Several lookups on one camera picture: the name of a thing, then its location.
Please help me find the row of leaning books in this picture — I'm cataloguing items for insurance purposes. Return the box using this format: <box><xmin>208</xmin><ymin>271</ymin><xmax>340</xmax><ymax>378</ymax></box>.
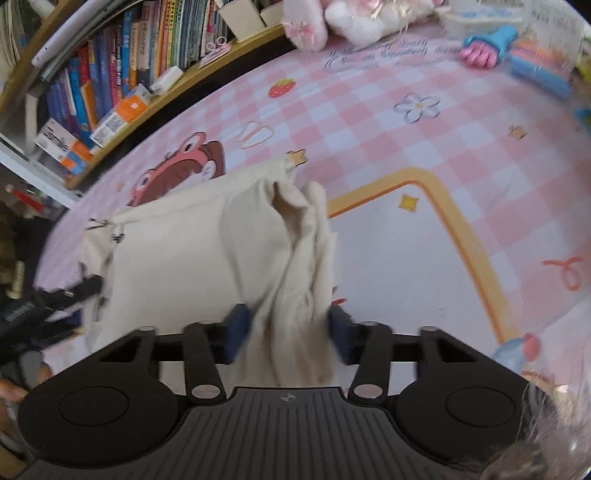
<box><xmin>41</xmin><ymin>1</ymin><xmax>233</xmax><ymax>141</ymax></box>

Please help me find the white tablet device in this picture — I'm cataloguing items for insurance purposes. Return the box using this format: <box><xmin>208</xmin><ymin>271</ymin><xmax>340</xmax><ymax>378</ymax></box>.
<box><xmin>31</xmin><ymin>0</ymin><xmax>120</xmax><ymax>68</ymax></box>

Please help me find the pink white plush bunny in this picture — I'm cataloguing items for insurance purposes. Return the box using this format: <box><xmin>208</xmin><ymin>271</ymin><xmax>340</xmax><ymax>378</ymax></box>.
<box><xmin>281</xmin><ymin>0</ymin><xmax>444</xmax><ymax>52</ymax></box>

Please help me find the cream t-shirt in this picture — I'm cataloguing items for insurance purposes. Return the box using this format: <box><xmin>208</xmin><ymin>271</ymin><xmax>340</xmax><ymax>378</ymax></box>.
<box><xmin>80</xmin><ymin>159</ymin><xmax>335</xmax><ymax>389</ymax></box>

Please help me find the white power strip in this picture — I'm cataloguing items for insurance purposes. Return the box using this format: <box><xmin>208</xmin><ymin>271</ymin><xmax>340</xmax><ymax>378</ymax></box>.
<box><xmin>435</xmin><ymin>4</ymin><xmax>524</xmax><ymax>38</ymax></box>

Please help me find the usmile white orange box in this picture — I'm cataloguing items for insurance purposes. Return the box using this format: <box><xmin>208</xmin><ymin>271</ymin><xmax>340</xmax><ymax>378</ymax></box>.
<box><xmin>34</xmin><ymin>118</ymin><xmax>93</xmax><ymax>176</ymax></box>

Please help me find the person's left hand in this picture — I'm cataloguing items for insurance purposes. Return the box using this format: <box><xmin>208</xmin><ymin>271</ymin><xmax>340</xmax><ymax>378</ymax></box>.
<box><xmin>0</xmin><ymin>363</ymin><xmax>52</xmax><ymax>438</ymax></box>

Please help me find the blue pink hand toy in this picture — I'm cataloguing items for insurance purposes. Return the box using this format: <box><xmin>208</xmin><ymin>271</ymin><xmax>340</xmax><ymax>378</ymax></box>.
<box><xmin>459</xmin><ymin>25</ymin><xmax>519</xmax><ymax>69</ymax></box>

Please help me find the pink checkered desk mat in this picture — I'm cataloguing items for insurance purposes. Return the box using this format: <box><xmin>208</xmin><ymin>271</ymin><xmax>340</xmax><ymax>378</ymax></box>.
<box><xmin>36</xmin><ymin>28</ymin><xmax>590</xmax><ymax>388</ymax></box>

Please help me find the white power adapter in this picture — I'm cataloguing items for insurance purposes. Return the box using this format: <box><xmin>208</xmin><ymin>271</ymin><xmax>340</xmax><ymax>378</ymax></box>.
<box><xmin>149</xmin><ymin>66</ymin><xmax>183</xmax><ymax>96</ymax></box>

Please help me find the white orange toothpaste box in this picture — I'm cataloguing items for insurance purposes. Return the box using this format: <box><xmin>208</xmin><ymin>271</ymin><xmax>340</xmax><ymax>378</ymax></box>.
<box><xmin>90</xmin><ymin>84</ymin><xmax>152</xmax><ymax>148</ymax></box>

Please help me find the pastel pen bundle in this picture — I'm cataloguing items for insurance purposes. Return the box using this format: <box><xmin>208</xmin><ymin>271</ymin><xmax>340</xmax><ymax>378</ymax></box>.
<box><xmin>509</xmin><ymin>40</ymin><xmax>574</xmax><ymax>99</ymax></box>

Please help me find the beige pen holder organizer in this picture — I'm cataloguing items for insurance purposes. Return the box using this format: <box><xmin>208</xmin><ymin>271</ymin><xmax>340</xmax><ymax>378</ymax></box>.
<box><xmin>215</xmin><ymin>0</ymin><xmax>283</xmax><ymax>43</ymax></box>

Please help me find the wooden white bookshelf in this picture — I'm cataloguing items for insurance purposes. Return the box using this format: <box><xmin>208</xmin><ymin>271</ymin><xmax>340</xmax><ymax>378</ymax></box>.
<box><xmin>1</xmin><ymin>1</ymin><xmax>288</xmax><ymax>208</ymax></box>

